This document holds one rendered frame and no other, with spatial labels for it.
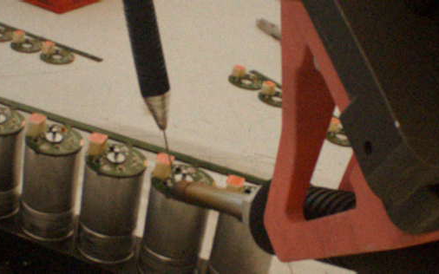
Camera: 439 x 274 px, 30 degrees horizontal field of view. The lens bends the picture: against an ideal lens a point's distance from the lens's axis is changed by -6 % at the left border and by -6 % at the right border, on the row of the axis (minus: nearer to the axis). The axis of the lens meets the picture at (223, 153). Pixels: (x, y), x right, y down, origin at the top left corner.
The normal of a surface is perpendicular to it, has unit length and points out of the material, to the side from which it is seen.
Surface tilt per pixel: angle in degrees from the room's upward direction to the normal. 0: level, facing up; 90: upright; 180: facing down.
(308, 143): 98
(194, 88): 0
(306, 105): 98
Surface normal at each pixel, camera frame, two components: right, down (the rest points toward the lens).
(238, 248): -0.25, 0.41
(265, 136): 0.18, -0.87
